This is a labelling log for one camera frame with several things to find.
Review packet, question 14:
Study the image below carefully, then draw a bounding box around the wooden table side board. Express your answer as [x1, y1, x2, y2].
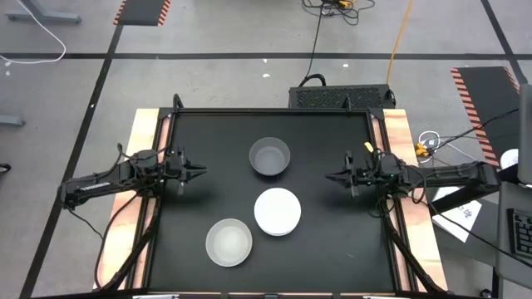
[371, 108, 449, 292]
[94, 108, 172, 292]

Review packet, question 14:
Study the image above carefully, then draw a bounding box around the white ceramic bowl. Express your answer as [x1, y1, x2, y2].
[254, 187, 303, 236]
[257, 227, 298, 238]

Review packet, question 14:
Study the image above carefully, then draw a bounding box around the thin black cable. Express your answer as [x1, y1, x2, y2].
[431, 108, 520, 153]

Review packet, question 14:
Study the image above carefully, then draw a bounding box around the white cup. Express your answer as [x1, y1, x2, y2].
[500, 148, 520, 170]

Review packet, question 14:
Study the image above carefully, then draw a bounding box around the grey table leg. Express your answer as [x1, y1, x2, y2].
[6, 0, 82, 25]

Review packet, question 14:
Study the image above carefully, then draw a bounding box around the black computer tower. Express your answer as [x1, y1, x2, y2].
[288, 84, 397, 110]

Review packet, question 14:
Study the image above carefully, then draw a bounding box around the grey desk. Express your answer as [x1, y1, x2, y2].
[494, 181, 532, 292]

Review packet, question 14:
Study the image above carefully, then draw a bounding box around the black keyboard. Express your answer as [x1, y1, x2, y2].
[506, 207, 532, 259]

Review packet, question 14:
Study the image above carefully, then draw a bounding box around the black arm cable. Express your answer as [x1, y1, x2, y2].
[93, 193, 142, 290]

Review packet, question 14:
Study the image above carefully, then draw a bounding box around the white paper sheet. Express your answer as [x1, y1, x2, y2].
[431, 186, 483, 244]

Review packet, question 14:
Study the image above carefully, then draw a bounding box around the white cable coil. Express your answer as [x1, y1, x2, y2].
[417, 130, 479, 161]

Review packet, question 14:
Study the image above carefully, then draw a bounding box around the tangle of black cables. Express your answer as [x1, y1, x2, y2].
[302, 0, 376, 27]

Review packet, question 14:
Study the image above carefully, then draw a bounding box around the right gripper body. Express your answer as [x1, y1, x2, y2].
[342, 149, 382, 199]

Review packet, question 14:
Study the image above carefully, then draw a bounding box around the dark grey bowl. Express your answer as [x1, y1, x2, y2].
[249, 136, 291, 177]

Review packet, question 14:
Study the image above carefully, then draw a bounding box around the yellow cable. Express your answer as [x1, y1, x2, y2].
[386, 0, 416, 86]

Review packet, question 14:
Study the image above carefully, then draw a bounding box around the black power cable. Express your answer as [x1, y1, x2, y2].
[298, 3, 328, 88]

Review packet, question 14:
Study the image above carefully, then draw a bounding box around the grey monitor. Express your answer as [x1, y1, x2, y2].
[518, 82, 532, 186]

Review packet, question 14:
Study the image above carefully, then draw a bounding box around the black tripod stand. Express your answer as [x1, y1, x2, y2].
[93, 93, 452, 299]

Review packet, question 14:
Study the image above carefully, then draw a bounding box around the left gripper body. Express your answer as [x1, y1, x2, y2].
[165, 145, 195, 196]

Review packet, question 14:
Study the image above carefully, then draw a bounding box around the black orange-striped floor mat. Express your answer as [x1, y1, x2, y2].
[451, 66, 521, 168]
[113, 0, 172, 27]

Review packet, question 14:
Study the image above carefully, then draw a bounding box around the white floor cable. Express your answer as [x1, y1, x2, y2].
[0, 0, 67, 66]

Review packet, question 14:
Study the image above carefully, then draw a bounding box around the light grey bowl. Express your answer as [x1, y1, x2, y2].
[204, 218, 254, 268]

